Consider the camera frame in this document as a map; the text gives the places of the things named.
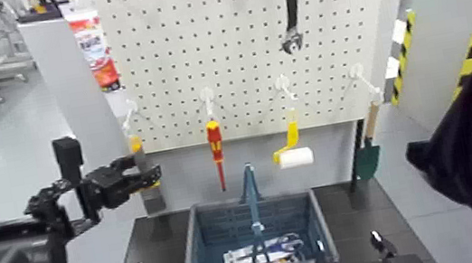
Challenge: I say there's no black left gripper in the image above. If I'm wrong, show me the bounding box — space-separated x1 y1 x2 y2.
72 149 169 227

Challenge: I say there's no white pegboard hook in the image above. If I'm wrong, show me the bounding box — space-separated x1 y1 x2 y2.
346 59 386 108
117 98 143 134
197 85 220 122
272 71 298 105

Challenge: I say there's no white blue tools pack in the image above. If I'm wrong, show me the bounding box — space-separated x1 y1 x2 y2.
220 230 308 263

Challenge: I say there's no red yellow screwdriver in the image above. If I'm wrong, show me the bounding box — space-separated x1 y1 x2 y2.
203 117 233 194

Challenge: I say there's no grey partition panel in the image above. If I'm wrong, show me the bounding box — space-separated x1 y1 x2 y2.
16 5 165 263

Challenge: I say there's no black pegboard stand leg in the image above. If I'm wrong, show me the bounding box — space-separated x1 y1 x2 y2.
338 118 378 194

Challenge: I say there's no red white banner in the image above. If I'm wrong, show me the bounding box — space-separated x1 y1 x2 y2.
61 2 124 99

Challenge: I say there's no white pegboard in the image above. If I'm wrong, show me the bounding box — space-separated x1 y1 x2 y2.
79 0 416 164

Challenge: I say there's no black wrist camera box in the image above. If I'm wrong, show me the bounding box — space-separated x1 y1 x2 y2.
51 134 89 189

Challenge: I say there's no green trowel wooden handle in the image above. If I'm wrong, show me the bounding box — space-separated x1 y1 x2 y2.
343 99 392 183

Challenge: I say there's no yellow handled paint roller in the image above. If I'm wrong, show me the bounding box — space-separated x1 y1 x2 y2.
264 107 316 173

